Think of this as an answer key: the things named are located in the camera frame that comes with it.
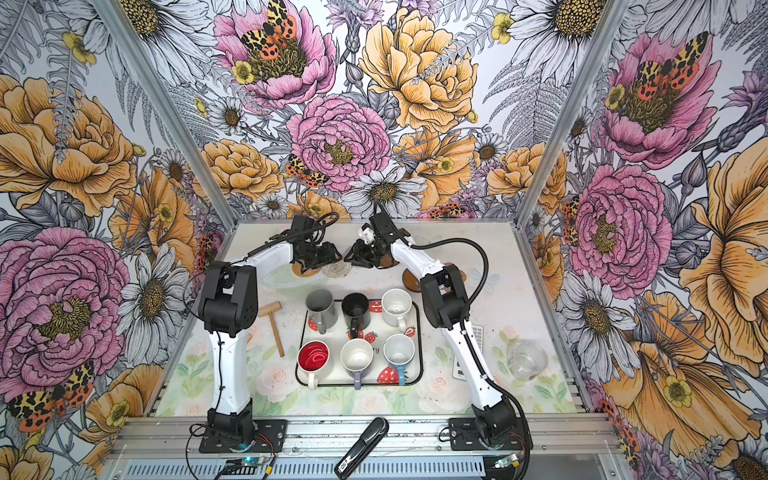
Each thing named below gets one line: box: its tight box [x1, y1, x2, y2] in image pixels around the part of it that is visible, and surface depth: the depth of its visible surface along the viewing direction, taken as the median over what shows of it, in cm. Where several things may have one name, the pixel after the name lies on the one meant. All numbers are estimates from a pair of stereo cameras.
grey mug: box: [306, 288, 338, 335], surface depth 90 cm
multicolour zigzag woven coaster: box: [321, 258, 352, 279], surface depth 107 cm
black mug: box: [341, 292, 371, 339], surface depth 91 cm
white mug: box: [381, 288, 413, 332], surface depth 91 cm
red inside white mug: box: [297, 340, 330, 390], surface depth 83 cm
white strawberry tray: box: [295, 301, 424, 386], surface depth 86 cm
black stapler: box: [334, 417, 389, 480], surface depth 71 cm
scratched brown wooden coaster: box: [402, 268, 421, 293], surface depth 104 cm
